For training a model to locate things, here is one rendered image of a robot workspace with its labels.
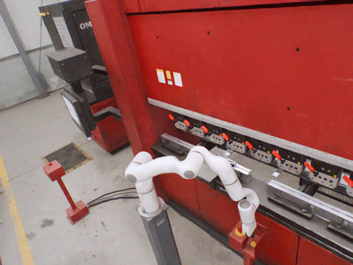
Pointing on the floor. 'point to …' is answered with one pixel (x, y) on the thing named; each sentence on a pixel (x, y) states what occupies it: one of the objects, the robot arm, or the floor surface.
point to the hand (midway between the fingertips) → (251, 234)
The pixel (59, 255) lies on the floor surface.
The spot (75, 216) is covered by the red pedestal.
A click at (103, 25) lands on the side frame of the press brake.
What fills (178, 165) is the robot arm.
